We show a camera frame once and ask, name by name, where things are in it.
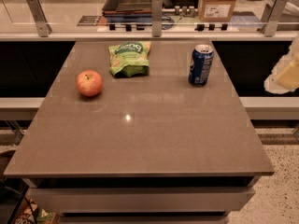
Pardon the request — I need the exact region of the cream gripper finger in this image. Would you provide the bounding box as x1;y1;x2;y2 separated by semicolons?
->
263;51;299;95

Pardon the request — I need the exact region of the blue pepsi can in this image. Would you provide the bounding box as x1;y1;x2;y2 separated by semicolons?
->
188;44;214;87

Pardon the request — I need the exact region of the brown cardboard box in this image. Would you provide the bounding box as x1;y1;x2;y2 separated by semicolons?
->
198;0;236;21

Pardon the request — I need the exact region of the green chip bag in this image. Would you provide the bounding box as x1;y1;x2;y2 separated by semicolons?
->
108;41;151;77

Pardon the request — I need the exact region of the orange framed dark tray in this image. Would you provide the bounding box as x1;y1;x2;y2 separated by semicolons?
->
102;0;152;15

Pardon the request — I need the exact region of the red apple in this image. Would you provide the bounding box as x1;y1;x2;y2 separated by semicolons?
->
76;70;103;97

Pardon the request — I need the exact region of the white table drawer base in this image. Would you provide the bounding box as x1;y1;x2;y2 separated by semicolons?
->
29;187;255;224

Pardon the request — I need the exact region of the glass barrier panel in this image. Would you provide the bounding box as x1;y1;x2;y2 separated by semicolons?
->
0;0;299;35

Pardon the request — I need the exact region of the snack box on floor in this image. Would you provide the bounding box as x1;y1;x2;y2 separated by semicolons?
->
11;199;59;224

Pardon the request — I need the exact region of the right metal glass bracket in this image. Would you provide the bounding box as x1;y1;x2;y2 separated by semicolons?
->
261;0;289;37

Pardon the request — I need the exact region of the metal glass bracket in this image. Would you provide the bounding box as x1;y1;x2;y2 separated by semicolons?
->
261;0;289;37
151;0;163;37
26;0;51;37

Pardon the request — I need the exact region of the middle metal glass bracket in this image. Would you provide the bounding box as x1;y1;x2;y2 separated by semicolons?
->
151;0;163;37

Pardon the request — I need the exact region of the left metal glass bracket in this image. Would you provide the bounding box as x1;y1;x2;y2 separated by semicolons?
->
26;0;51;37

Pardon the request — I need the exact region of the black cable on floor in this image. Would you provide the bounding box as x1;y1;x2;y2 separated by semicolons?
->
0;184;39;224

